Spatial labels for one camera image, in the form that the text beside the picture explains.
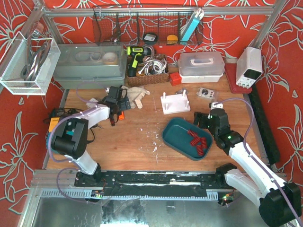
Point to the teal plastic tray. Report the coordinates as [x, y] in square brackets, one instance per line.
[176, 137]

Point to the white power supply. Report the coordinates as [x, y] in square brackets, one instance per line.
[248, 67]

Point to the bagged white control box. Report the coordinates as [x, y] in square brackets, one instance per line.
[207, 94]

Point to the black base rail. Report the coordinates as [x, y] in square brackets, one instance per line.
[153, 184]

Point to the orange black handled screwdriver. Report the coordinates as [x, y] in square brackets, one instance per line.
[121, 116]

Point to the green yellow cordless drill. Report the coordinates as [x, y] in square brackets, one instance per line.
[137, 53]

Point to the red mat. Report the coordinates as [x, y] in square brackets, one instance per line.
[230, 71]

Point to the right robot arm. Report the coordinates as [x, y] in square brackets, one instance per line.
[278, 202]

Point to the white four-peg base plate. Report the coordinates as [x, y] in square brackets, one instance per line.
[177, 103]

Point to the white work glove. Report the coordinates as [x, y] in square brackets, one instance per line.
[135, 96]

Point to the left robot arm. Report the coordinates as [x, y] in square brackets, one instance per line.
[69, 137]

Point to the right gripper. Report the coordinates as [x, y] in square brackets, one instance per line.
[201, 120]

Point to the black wire basket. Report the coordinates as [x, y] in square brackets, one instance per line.
[127, 24]

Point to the woven basket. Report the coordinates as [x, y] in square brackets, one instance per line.
[151, 71]

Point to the red spring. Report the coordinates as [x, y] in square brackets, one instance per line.
[195, 141]
[192, 133]
[203, 141]
[200, 150]

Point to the yellow tape measure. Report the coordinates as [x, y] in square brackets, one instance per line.
[172, 39]

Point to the red spring lower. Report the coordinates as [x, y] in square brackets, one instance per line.
[200, 150]

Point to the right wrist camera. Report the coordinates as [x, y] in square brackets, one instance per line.
[215, 105]

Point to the grey storage box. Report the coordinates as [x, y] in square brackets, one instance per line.
[90, 66]

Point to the red spring middle right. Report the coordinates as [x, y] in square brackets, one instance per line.
[203, 141]

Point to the blue white tool case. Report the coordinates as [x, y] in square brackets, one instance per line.
[187, 30]

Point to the red spring upper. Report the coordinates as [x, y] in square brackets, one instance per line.
[192, 133]

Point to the red handled small ratchet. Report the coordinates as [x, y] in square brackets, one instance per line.
[112, 121]

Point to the small white adapter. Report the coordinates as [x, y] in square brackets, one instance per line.
[92, 103]

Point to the clear acrylic box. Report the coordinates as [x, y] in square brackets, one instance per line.
[29, 67]

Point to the black cable duct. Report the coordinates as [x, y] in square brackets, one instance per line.
[271, 149]

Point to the white plastic toolbox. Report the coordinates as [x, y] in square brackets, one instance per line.
[201, 67]

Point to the orange teal device box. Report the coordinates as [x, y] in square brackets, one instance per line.
[53, 123]

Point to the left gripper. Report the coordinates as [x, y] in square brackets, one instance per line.
[113, 116]

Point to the red spring middle left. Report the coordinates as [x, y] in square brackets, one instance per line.
[195, 141]

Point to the orange power cube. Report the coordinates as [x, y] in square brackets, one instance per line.
[175, 78]

